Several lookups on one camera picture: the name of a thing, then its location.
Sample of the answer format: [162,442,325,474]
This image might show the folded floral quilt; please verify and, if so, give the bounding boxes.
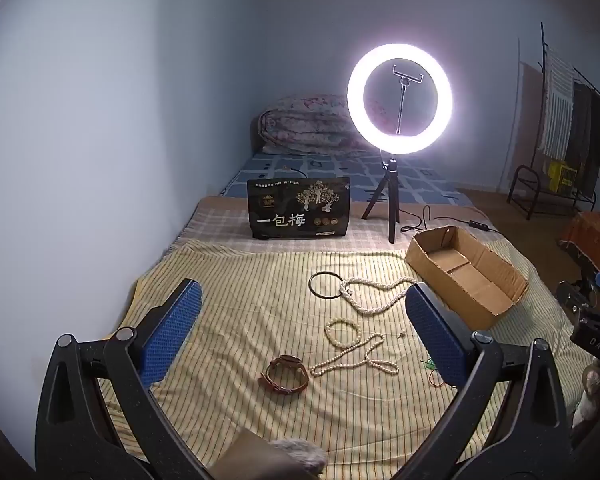
[251,94,381,155]

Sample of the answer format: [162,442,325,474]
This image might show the black tripod stand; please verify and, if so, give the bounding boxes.
[361,152,401,245]

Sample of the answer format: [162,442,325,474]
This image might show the phone holder clamp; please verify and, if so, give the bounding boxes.
[392,64,425,136]

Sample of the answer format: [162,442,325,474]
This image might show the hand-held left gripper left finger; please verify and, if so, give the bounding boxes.
[35,278,216,480]

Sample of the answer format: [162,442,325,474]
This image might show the person's right forearm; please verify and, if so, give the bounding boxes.
[571,360,600,433]

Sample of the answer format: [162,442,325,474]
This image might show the brown leather watch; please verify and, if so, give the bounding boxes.
[261,355,311,395]

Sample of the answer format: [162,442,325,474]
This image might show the cream pearl bracelet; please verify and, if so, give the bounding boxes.
[324,317,363,348]

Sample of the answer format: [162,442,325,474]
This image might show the brown garment with fur trim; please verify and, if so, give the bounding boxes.
[207,430,328,480]

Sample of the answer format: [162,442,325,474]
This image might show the yellow striped sheet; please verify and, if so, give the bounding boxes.
[100,237,598,480]

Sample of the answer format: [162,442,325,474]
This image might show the cardboard box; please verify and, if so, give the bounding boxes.
[405,225,530,317]

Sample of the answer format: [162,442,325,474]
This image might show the orange box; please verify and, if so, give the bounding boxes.
[560,210,600,261]

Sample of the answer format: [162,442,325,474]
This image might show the thick braided pearl necklace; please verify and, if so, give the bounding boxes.
[339,275,421,317]

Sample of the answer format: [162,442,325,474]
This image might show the yellow box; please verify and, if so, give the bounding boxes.
[547,161,578,193]

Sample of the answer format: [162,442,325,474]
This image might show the black cable with inline controller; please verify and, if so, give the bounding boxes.
[400,205,501,233]

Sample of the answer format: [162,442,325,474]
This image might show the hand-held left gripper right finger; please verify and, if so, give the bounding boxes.
[404,282,573,480]

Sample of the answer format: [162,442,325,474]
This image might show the black metal shoe rack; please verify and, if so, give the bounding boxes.
[507,165,598,221]

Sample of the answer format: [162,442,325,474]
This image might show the blue patterned bed sheet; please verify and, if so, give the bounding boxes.
[220,152,473,206]

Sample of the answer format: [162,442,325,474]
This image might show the black clothes rack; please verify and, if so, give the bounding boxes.
[540,22,600,201]

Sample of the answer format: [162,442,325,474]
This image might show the dark hanging clothes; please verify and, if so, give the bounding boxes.
[567,82,600,196]

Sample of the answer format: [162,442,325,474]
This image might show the black snack bag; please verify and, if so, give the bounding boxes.
[246,176,352,241]

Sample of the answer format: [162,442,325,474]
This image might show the white ring light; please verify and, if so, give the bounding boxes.
[346,42,467,157]

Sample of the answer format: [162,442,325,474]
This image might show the white striped towel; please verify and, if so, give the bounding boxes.
[540,47,576,158]

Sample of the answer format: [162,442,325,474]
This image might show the thin long pearl necklace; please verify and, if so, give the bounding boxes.
[310,332,401,377]

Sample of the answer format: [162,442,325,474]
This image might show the black bangle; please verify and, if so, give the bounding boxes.
[308,271,347,301]

